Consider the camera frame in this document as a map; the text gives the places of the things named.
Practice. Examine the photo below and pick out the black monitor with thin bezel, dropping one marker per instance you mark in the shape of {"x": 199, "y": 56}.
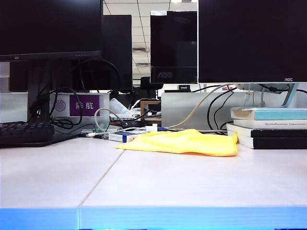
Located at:
{"x": 48, "y": 24}

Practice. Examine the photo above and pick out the black AOC monitor glossy bezel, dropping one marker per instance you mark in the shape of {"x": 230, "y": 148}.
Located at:
{"x": 172, "y": 43}

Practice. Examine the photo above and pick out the green circuit board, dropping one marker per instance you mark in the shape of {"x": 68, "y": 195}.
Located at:
{"x": 96, "y": 131}

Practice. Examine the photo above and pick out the black keyboard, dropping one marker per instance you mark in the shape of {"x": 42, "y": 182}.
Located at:
{"x": 24, "y": 131}

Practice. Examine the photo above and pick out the thin black cover book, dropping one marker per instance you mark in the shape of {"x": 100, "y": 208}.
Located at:
{"x": 278, "y": 133}

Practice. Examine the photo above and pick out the large AOC monitor silver edge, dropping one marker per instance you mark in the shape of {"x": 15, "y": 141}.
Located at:
{"x": 251, "y": 36}

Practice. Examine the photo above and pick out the silver monitor stand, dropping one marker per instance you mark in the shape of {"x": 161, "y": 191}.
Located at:
{"x": 291, "y": 95}

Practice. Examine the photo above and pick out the black flat device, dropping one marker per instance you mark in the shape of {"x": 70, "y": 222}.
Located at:
{"x": 132, "y": 123}

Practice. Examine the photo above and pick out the purple and white name plate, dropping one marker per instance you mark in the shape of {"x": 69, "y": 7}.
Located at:
{"x": 84, "y": 105}

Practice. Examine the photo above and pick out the black monitor back panel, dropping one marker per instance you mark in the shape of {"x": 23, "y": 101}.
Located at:
{"x": 117, "y": 48}

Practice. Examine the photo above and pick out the white blue printed package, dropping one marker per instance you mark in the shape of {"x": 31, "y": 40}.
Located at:
{"x": 118, "y": 105}

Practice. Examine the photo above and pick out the white plug adapter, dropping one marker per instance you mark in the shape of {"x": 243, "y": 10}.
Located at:
{"x": 151, "y": 127}

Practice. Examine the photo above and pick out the white spine book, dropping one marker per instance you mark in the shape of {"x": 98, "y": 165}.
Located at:
{"x": 263, "y": 124}

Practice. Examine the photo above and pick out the yellow microfiber rag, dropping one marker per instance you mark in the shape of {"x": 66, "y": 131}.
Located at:
{"x": 182, "y": 142}

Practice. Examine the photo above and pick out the thick black cover book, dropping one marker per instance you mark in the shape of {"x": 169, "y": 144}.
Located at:
{"x": 278, "y": 143}

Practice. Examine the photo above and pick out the dark monitor stand with base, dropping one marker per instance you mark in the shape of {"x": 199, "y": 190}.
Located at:
{"x": 36, "y": 95}

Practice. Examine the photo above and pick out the wooden box frame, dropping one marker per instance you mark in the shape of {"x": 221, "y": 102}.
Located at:
{"x": 142, "y": 107}

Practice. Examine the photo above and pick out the white and blue cardboard box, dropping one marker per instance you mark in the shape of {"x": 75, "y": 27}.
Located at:
{"x": 120, "y": 137}

